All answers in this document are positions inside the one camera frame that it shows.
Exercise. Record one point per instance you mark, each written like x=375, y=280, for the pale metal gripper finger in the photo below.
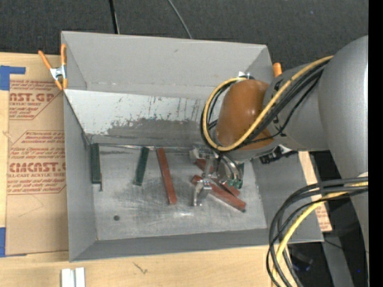
x=201, y=193
x=198, y=152

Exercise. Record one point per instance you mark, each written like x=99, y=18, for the red-brown flat block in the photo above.
x=203, y=164
x=166, y=176
x=227, y=197

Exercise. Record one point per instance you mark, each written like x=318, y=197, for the grey metal bin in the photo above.
x=167, y=220

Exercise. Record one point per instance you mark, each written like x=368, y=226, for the dark green flat block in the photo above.
x=95, y=166
x=142, y=166

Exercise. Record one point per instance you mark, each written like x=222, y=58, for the brown cardboard board, red print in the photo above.
x=36, y=160

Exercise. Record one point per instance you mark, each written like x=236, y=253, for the black cylinder on white bracket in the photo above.
x=270, y=157

